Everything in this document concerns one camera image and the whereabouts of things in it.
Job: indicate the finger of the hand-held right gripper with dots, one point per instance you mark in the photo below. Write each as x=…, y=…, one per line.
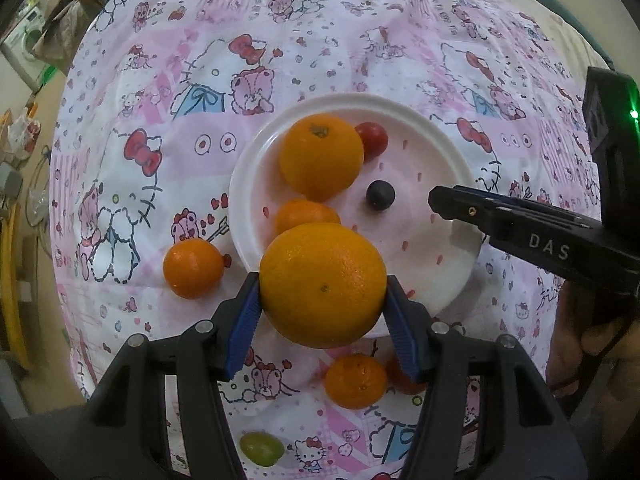
x=540, y=207
x=452, y=203

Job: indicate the pink strawberry-print plate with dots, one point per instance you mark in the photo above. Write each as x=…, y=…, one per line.
x=425, y=240

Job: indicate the red tomato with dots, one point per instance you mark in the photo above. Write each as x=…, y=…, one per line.
x=374, y=140
x=392, y=377

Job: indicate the white washing machine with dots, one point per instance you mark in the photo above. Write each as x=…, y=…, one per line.
x=25, y=35

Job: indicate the clear glass bowl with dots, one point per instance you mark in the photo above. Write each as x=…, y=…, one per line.
x=37, y=200

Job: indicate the large orange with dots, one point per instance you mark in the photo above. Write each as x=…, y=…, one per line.
x=322, y=285
x=321, y=156

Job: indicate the dark purple grape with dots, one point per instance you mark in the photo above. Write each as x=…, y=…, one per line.
x=380, y=194

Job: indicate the grey box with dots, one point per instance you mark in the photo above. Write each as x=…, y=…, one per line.
x=10, y=182

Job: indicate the person's right hand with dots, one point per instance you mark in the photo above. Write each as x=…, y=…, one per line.
x=565, y=350

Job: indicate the white plastic bag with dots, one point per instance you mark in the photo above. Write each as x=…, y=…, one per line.
x=22, y=132

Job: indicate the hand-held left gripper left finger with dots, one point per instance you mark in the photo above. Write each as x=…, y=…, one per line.
x=242, y=330

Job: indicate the pink cartoon printed blanket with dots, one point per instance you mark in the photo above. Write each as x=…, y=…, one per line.
x=200, y=110

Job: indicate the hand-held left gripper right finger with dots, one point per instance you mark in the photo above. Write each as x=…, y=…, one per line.
x=405, y=340

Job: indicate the green grape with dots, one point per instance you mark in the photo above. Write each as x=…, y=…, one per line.
x=261, y=449

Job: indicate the small mandarin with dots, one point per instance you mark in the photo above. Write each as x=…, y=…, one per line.
x=193, y=269
x=305, y=215
x=356, y=381

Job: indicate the yellow rack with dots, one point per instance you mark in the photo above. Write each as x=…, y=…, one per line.
x=12, y=285

